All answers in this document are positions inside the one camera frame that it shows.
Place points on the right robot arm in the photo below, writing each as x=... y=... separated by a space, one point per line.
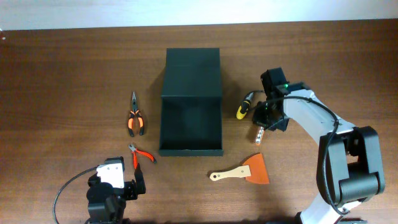
x=349 y=164

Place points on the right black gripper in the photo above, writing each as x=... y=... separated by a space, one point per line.
x=257 y=118

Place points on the red handled side cutters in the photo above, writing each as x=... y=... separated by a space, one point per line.
x=135 y=151

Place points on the dark green open box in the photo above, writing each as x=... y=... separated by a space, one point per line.
x=191 y=111

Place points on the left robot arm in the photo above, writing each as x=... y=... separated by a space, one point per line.
x=107 y=198

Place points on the yellow black stubby screwdriver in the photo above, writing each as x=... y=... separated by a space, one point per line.
x=244 y=107

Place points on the orange socket bit holder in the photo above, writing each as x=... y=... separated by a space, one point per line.
x=259 y=135

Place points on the orange scraper wooden handle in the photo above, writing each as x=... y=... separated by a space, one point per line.
x=252 y=170

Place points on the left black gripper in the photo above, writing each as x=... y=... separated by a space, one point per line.
x=130 y=186

